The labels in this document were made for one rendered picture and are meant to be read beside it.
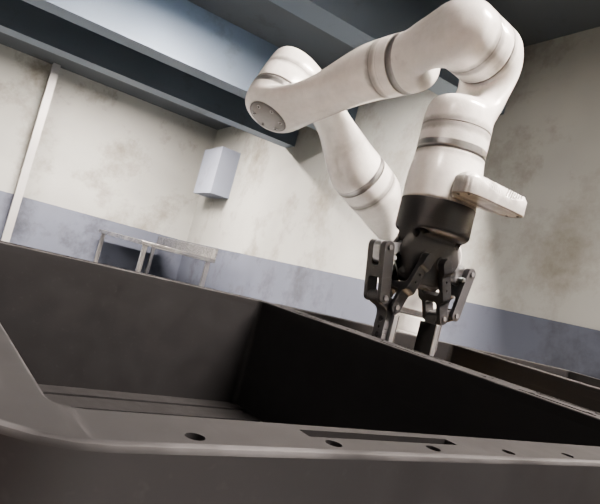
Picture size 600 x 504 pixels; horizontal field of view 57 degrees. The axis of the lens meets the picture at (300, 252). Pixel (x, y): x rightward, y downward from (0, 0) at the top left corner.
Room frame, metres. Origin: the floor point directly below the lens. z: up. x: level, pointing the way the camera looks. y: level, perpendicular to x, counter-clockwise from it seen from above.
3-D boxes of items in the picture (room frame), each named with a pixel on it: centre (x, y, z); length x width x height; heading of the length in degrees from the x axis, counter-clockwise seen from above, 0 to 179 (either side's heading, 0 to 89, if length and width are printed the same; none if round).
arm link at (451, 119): (0.56, -0.13, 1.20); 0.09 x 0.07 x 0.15; 131
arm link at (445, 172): (0.54, -0.13, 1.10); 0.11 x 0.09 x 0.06; 34
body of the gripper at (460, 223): (0.56, -0.12, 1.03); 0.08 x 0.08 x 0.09
